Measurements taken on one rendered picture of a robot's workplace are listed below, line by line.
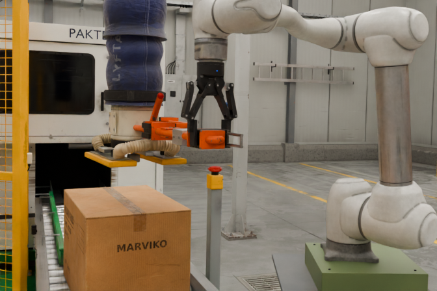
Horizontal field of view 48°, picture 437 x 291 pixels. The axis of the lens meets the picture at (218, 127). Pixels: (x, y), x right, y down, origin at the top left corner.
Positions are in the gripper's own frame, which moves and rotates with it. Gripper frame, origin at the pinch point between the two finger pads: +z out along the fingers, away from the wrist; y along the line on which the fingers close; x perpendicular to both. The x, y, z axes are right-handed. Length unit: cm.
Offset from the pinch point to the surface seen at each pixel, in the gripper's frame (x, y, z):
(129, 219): -52, 5, 34
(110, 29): -55, 12, -35
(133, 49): -49, 5, -28
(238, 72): -306, -193, -42
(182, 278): -51, -16, 59
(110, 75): -56, 11, -19
